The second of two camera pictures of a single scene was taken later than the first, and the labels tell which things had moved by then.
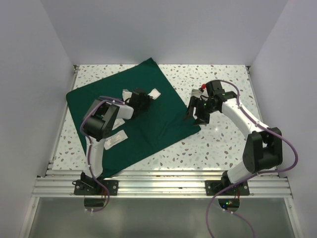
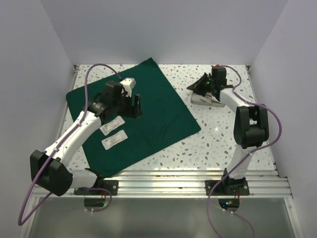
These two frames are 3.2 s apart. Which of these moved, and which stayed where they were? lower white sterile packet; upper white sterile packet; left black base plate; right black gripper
Moved: right black gripper
Stayed: left black base plate; lower white sterile packet; upper white sterile packet
